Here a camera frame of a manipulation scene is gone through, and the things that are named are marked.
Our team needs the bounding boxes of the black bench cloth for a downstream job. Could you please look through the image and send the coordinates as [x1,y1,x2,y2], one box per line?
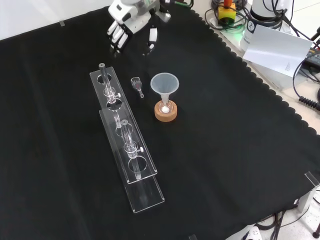
[0,5,320,240]

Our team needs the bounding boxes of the small round-bottom glass flask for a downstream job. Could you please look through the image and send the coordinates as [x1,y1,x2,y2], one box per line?
[159,96,174,115]

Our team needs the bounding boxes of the cork ring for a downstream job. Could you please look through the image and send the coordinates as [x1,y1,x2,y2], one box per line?
[154,99,178,123]

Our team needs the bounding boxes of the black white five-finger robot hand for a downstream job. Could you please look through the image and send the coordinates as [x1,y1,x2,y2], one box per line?
[106,0,161,56]

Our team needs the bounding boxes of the green cable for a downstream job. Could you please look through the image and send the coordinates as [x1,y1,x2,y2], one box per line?
[173,0,195,9]

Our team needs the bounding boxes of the translucent plastic funnel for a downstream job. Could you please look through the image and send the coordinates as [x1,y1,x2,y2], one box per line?
[150,72,180,106]

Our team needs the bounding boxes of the black coiled cable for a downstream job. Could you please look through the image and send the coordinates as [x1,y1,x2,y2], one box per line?
[298,95,320,111]

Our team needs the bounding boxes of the clear acrylic funnel stand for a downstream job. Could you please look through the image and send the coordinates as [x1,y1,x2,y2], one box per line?
[89,62,166,214]

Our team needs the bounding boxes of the yellow stop button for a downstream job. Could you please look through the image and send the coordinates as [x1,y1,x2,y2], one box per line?
[216,0,237,26]

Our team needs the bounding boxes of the black power adapter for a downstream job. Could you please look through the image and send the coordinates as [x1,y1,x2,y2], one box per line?
[304,47,320,66]

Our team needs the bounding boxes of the pale white board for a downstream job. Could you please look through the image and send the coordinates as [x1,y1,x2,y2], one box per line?
[242,24,314,79]

